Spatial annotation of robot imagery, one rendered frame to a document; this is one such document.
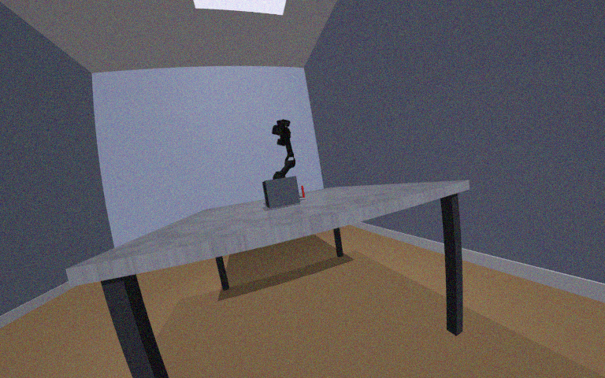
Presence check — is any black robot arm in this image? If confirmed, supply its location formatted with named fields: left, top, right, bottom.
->
left=273, top=120, right=295, bottom=180

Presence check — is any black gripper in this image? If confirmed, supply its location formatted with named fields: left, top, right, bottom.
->
left=277, top=119, right=290, bottom=146

